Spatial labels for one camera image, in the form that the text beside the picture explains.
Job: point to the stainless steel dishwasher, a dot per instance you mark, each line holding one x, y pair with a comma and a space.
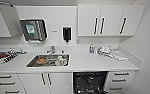
90, 83

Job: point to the small chrome sink knob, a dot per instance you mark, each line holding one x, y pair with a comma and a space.
62, 51

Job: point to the small blue-label bottle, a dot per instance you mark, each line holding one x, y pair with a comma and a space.
91, 50

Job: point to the white printed mug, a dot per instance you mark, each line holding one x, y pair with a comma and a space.
60, 60

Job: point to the chrome sink faucet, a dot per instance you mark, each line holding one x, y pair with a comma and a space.
51, 50

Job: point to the stack of white plates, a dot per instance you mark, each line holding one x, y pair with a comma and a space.
104, 50

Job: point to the bowl with orange leftovers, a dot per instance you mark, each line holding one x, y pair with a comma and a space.
41, 61

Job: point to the white folded cloth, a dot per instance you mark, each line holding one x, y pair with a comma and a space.
119, 56

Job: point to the steel paper towel dispenser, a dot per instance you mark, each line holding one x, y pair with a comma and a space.
33, 30

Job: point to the stainless steel sink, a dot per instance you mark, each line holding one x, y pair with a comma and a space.
31, 64

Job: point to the white drawer unit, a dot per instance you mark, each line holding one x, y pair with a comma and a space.
119, 81
7, 85

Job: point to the grey countertop drying rack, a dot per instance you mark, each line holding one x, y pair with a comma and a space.
6, 56

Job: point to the white wall outlet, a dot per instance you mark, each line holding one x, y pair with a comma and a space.
76, 40

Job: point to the black wall soap dispenser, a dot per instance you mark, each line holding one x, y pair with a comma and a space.
67, 34

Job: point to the white three-door wall cabinet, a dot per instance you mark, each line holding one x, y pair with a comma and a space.
109, 20

